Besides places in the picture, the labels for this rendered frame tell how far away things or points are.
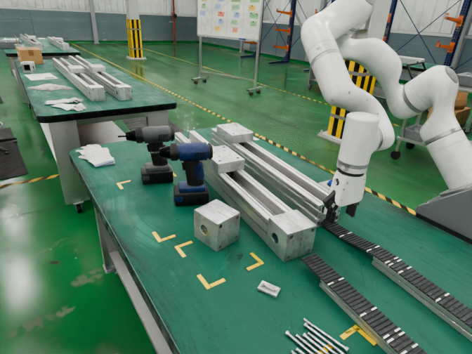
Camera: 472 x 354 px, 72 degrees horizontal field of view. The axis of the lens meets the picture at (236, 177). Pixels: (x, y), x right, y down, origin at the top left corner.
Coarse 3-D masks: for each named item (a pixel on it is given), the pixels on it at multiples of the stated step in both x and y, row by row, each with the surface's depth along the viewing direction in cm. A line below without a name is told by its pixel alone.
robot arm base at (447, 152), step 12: (456, 132) 109; (432, 144) 113; (444, 144) 110; (456, 144) 108; (468, 144) 109; (432, 156) 115; (444, 156) 110; (456, 156) 108; (468, 156) 107; (444, 168) 112; (456, 168) 108; (468, 168) 107; (444, 180) 115; (456, 180) 109; (468, 180) 107; (444, 192) 114; (456, 192) 107
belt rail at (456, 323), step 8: (376, 264) 89; (384, 264) 86; (384, 272) 87; (392, 272) 85; (400, 280) 84; (408, 288) 81; (416, 288) 79; (416, 296) 80; (424, 296) 78; (424, 304) 78; (432, 304) 77; (440, 312) 75; (448, 312) 73; (448, 320) 73; (456, 320) 72; (456, 328) 72; (464, 328) 70
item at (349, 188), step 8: (336, 176) 93; (344, 176) 90; (352, 176) 90; (360, 176) 93; (336, 184) 93; (344, 184) 91; (352, 184) 92; (360, 184) 94; (336, 192) 93; (344, 192) 92; (352, 192) 94; (360, 192) 96; (336, 200) 94; (344, 200) 93; (352, 200) 95; (360, 200) 97
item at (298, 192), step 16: (224, 144) 153; (256, 160) 130; (272, 160) 133; (256, 176) 132; (272, 176) 123; (288, 176) 125; (304, 176) 119; (272, 192) 124; (288, 192) 114; (304, 192) 108; (320, 192) 110; (304, 208) 109; (320, 208) 102; (320, 224) 105
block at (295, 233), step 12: (276, 216) 92; (288, 216) 92; (300, 216) 93; (276, 228) 89; (288, 228) 87; (300, 228) 88; (312, 228) 89; (276, 240) 91; (288, 240) 86; (300, 240) 89; (312, 240) 91; (276, 252) 92; (288, 252) 88; (300, 252) 91
